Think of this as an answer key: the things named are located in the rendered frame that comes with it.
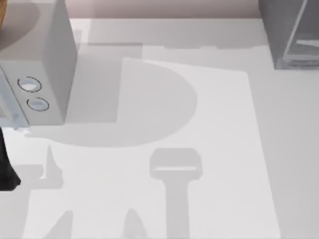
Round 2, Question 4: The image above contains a pale microwave oven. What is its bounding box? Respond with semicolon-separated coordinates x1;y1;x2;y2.
0;0;77;130

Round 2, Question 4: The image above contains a grey cabinet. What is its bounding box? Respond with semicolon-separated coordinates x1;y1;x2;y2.
258;0;319;70

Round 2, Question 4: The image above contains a wooden cupboard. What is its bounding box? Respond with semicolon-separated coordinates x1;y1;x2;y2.
0;0;7;32

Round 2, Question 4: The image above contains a small microwave knob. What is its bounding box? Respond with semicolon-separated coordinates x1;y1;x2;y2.
26;97;50;112

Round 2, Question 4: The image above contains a large microwave knob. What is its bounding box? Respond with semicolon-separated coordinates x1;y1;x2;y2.
17;76;42;93

